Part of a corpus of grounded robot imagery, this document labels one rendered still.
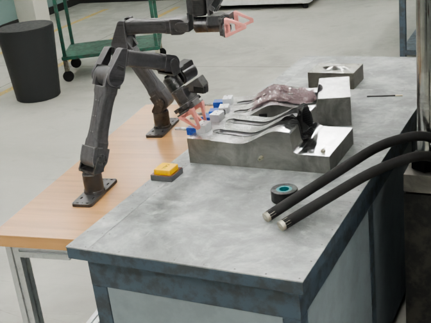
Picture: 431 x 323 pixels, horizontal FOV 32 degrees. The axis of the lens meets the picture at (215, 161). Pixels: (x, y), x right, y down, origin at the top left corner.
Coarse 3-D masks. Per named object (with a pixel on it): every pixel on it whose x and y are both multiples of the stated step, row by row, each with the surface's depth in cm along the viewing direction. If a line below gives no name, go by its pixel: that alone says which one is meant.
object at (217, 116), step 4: (212, 112) 269; (216, 112) 269; (220, 112) 268; (208, 116) 270; (212, 116) 267; (216, 116) 266; (220, 116) 267; (224, 116) 271; (212, 120) 268; (216, 120) 267; (220, 120) 268
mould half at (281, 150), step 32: (224, 128) 261; (256, 128) 259; (288, 128) 241; (320, 128) 258; (352, 128) 255; (192, 160) 258; (224, 160) 252; (256, 160) 247; (288, 160) 241; (320, 160) 236
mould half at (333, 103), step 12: (324, 84) 288; (336, 84) 287; (348, 84) 285; (252, 96) 302; (324, 96) 275; (336, 96) 273; (348, 96) 271; (240, 108) 290; (264, 108) 277; (276, 108) 277; (288, 108) 276; (324, 108) 274; (336, 108) 273; (348, 108) 273; (324, 120) 276; (336, 120) 275; (348, 120) 274
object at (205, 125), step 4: (204, 120) 262; (208, 120) 261; (200, 124) 258; (204, 124) 258; (208, 124) 260; (176, 128) 265; (180, 128) 264; (184, 128) 263; (188, 128) 261; (192, 128) 260; (200, 128) 258; (204, 128) 257; (208, 128) 260; (188, 132) 261; (192, 132) 260; (196, 132) 259; (200, 132) 259; (204, 132) 258
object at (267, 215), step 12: (360, 156) 220; (336, 168) 218; (348, 168) 219; (324, 180) 216; (300, 192) 213; (312, 192) 215; (276, 204) 212; (288, 204) 212; (264, 216) 210; (276, 216) 211
